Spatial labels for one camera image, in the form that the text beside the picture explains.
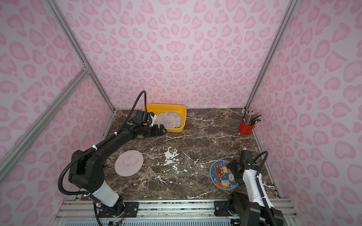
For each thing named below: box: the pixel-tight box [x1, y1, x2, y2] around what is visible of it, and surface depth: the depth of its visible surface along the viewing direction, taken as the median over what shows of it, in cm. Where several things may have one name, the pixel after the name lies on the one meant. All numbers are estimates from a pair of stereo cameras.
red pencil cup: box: [238, 118, 256, 136], surface depth 105 cm
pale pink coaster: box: [114, 149, 144, 178], surface depth 92 cm
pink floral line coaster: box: [172, 112, 182, 129], surface depth 112 cm
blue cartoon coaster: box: [209, 159, 239, 191], surface depth 86 cm
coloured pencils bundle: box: [241, 108, 263, 126], surface depth 97 cm
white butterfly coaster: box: [153, 112, 182, 129], surface depth 112 cm
